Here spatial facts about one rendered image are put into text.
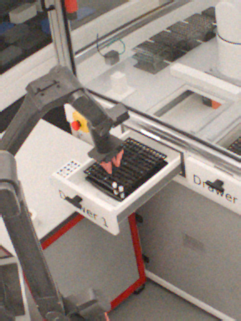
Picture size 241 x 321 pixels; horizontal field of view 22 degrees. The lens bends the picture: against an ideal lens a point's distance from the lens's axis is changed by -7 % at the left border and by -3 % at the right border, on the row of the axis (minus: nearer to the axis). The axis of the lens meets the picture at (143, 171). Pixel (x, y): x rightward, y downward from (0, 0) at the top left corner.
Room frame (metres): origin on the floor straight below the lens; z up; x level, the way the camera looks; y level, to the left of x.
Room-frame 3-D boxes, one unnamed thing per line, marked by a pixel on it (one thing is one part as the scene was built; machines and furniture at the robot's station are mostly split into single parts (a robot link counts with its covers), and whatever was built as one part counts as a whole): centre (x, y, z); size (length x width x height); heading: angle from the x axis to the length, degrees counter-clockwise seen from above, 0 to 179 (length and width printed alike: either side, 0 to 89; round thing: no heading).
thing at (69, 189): (1.55, 0.21, 0.87); 0.29 x 0.02 x 0.11; 42
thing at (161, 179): (1.69, 0.05, 0.86); 0.40 x 0.26 x 0.06; 132
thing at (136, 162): (1.69, 0.06, 0.87); 0.22 x 0.18 x 0.06; 132
